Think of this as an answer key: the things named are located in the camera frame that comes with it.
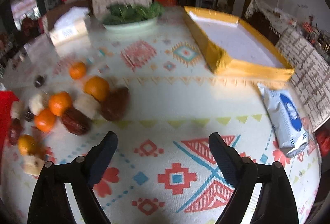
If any patterned tablecloth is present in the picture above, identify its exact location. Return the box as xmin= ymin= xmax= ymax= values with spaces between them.
xmin=3 ymin=7 xmax=321 ymax=223

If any dark red jujube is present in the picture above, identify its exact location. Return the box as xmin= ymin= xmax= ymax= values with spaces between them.
xmin=100 ymin=87 xmax=130 ymax=121

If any white tissue box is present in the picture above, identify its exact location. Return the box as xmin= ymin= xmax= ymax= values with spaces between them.
xmin=49 ymin=6 xmax=91 ymax=46

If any red shallow box tray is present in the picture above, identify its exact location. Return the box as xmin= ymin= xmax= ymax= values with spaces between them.
xmin=0 ymin=90 xmax=20 ymax=160

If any chair cover right side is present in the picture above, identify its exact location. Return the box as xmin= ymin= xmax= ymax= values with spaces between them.
xmin=276 ymin=27 xmax=329 ymax=131

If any white blue wet wipes pack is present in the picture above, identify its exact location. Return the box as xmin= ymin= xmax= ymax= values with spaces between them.
xmin=257 ymin=83 xmax=308 ymax=158

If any dark red jujube date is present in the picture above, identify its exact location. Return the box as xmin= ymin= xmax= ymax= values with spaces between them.
xmin=61 ymin=107 xmax=91 ymax=136

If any orange mandarin large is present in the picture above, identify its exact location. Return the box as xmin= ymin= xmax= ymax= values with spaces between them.
xmin=83 ymin=76 xmax=110 ymax=102

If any white bowl of greens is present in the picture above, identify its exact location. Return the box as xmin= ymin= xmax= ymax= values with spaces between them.
xmin=101 ymin=2 xmax=164 ymax=27

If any yellow shallow box tray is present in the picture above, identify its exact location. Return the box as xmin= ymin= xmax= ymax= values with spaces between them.
xmin=184 ymin=6 xmax=294 ymax=82

